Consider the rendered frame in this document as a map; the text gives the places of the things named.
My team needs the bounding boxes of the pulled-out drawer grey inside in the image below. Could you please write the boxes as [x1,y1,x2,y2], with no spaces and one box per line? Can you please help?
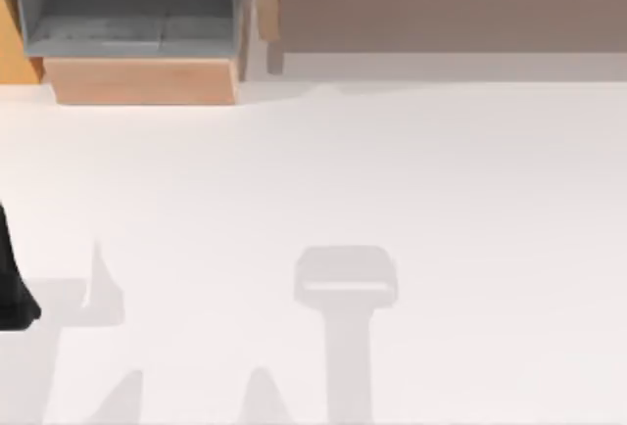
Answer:
[10,0,246,60]

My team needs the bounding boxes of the wooden open shelf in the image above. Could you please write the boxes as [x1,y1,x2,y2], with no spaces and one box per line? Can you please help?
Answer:
[255,0,627,76]

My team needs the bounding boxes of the wooden cupboard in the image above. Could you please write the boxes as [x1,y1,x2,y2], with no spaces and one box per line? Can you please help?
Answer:
[0,0,46,86]

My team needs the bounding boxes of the pale wooden drawer front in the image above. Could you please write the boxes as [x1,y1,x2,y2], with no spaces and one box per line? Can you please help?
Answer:
[42,56,240,106]

